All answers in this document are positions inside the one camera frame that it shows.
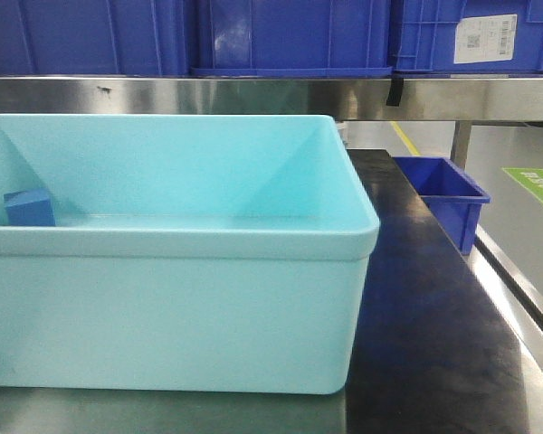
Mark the blue crate on shelf left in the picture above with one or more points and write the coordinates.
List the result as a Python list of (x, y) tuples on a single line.
[(140, 38)]

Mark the light cyan plastic tub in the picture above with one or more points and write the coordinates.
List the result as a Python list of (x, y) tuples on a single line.
[(218, 253)]

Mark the white shipping label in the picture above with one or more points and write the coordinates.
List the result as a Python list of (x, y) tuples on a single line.
[(485, 39)]

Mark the stainless steel shelf rail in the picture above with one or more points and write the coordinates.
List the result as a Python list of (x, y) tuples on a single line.
[(480, 98)]

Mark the blue crate on shelf right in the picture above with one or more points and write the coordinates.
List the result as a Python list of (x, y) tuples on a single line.
[(422, 35)]

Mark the blue crate on shelf middle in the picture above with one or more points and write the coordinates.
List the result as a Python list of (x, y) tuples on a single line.
[(308, 39)]

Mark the small blue bin near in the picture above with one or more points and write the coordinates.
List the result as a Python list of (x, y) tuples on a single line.
[(454, 198)]

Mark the blue crate on shelf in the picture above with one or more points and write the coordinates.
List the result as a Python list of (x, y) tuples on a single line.
[(308, 39), (140, 38), (422, 35)]

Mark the blue cube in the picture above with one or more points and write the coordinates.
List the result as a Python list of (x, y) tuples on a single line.
[(29, 208)]

